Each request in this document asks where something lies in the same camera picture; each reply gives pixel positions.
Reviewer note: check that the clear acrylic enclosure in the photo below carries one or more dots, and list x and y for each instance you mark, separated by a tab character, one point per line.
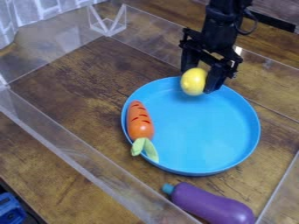
67	74

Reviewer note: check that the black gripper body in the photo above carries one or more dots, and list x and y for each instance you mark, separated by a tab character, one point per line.
219	31

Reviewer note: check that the blue object at corner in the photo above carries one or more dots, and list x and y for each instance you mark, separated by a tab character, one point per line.
12	213

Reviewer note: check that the yellow toy lemon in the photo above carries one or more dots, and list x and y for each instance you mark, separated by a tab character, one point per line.
194	81

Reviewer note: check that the orange toy carrot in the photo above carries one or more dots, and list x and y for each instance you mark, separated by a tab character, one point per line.
141	130

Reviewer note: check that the white curtain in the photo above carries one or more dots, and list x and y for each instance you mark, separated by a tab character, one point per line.
23	12

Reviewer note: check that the purple toy eggplant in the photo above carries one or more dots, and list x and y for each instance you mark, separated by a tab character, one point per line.
215	209

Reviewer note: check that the black baseboard strip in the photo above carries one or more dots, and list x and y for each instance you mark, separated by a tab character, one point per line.
278	23

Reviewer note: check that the blue round tray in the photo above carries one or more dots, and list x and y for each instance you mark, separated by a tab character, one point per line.
206	133

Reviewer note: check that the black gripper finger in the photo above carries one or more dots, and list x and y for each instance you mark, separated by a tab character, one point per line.
221	70
190	59

